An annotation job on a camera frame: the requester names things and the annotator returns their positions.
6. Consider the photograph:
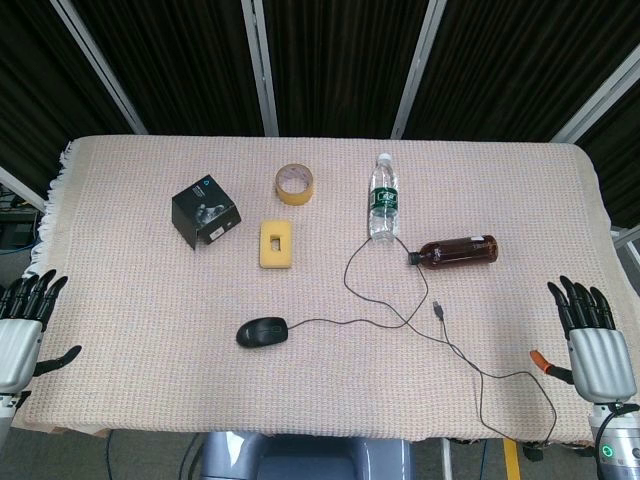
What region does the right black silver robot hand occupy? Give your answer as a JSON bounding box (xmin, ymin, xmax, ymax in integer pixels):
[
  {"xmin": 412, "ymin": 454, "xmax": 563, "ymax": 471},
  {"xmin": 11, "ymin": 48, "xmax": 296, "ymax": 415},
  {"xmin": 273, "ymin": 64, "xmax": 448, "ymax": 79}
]
[{"xmin": 529, "ymin": 274, "xmax": 630, "ymax": 404}]

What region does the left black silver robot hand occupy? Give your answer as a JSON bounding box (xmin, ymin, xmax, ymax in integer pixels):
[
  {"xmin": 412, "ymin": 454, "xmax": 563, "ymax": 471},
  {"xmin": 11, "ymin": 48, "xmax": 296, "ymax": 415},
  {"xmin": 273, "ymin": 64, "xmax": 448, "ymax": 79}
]
[{"xmin": 0, "ymin": 268, "xmax": 83, "ymax": 396}]

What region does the black mouse cable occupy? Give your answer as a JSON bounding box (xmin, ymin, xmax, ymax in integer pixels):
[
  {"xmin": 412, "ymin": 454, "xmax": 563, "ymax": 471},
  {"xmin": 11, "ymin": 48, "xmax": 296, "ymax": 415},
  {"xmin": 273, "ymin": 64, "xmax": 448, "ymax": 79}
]
[{"xmin": 286, "ymin": 234, "xmax": 558, "ymax": 444}]

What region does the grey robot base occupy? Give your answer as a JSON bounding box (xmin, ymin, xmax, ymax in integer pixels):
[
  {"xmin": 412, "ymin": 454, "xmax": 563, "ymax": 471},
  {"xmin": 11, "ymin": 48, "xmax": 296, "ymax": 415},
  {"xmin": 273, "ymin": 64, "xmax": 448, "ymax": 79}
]
[{"xmin": 198, "ymin": 431, "xmax": 417, "ymax": 480}]

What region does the black computer mouse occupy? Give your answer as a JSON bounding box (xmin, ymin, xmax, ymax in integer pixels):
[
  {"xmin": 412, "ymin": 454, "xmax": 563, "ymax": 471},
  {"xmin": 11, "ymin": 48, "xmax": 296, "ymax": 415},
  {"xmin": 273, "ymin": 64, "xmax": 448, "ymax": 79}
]
[{"xmin": 235, "ymin": 316, "xmax": 291, "ymax": 349}]

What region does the beige woven tablecloth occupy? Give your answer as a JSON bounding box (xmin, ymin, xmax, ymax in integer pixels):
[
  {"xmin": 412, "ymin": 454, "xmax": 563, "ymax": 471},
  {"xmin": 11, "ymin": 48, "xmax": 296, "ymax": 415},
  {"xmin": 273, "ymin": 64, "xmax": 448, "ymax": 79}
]
[{"xmin": 29, "ymin": 134, "xmax": 614, "ymax": 447}]

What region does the brown plastic bottle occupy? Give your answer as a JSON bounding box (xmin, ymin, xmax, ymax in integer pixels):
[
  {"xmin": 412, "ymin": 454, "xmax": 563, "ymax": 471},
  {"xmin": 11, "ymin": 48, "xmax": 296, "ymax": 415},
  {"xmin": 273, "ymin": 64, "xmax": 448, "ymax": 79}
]
[{"xmin": 405, "ymin": 234, "xmax": 500, "ymax": 272}]

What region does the black cardboard product box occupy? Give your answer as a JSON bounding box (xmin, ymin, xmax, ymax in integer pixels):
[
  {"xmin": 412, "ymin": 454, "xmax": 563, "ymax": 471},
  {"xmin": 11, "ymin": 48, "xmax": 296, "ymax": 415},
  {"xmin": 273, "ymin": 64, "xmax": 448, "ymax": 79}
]
[{"xmin": 171, "ymin": 174, "xmax": 242, "ymax": 250}]

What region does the black curtain panel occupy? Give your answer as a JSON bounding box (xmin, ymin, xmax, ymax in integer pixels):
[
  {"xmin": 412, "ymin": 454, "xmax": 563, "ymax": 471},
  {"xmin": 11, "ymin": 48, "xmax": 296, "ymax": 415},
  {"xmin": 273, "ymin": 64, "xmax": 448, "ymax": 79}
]
[
  {"xmin": 261, "ymin": 0, "xmax": 432, "ymax": 137},
  {"xmin": 0, "ymin": 0, "xmax": 135, "ymax": 199},
  {"xmin": 403, "ymin": 0, "xmax": 640, "ymax": 142},
  {"xmin": 69, "ymin": 0, "xmax": 267, "ymax": 137}
]

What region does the yellow sponge with cutout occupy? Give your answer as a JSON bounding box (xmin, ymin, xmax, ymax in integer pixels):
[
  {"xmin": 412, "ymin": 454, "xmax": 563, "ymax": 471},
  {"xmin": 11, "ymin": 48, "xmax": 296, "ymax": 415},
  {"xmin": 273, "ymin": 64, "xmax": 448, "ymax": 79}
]
[{"xmin": 258, "ymin": 219, "xmax": 296, "ymax": 272}]

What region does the clear plastic water bottle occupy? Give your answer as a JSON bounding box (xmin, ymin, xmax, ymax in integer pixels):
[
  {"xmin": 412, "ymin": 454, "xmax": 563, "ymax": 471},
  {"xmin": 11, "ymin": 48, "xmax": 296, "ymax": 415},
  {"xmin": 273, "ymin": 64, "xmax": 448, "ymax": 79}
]
[{"xmin": 367, "ymin": 153, "xmax": 400, "ymax": 243}]

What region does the yellow packing tape roll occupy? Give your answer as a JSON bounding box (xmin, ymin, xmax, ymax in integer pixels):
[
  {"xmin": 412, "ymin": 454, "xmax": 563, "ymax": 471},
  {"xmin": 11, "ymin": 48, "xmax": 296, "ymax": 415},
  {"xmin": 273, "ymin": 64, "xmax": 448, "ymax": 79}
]
[{"xmin": 274, "ymin": 162, "xmax": 317, "ymax": 207}]

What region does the white partition frame bar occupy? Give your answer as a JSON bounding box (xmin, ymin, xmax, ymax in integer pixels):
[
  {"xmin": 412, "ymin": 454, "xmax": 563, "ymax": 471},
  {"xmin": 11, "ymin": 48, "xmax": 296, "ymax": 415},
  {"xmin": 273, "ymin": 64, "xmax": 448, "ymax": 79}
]
[
  {"xmin": 0, "ymin": 165, "xmax": 50, "ymax": 214},
  {"xmin": 389, "ymin": 0, "xmax": 449, "ymax": 140},
  {"xmin": 48, "ymin": 0, "xmax": 149, "ymax": 136},
  {"xmin": 552, "ymin": 57, "xmax": 640, "ymax": 145},
  {"xmin": 240, "ymin": 0, "xmax": 280, "ymax": 137}
]

